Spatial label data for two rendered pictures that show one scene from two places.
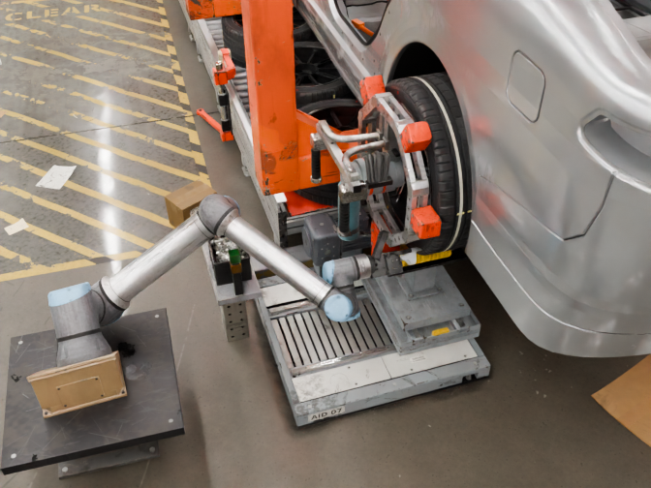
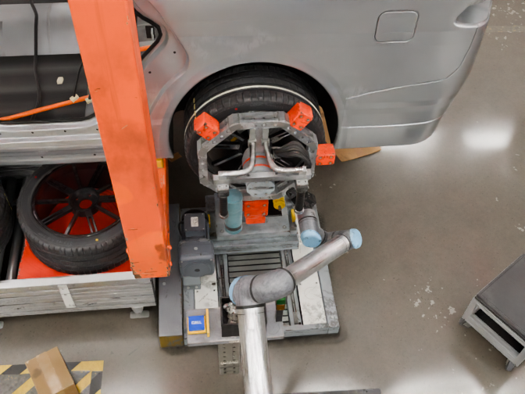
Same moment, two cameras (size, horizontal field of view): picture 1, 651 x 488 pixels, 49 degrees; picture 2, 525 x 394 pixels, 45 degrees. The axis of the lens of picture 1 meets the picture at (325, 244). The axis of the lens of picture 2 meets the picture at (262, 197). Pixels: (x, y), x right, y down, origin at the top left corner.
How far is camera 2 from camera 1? 2.60 m
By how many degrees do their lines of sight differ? 54
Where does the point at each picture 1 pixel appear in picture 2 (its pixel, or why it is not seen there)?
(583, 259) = (458, 77)
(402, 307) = (273, 227)
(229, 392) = (295, 378)
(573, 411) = (348, 175)
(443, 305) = not seen: hidden behind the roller
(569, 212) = (450, 62)
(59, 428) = not seen: outside the picture
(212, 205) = (279, 281)
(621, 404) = (348, 151)
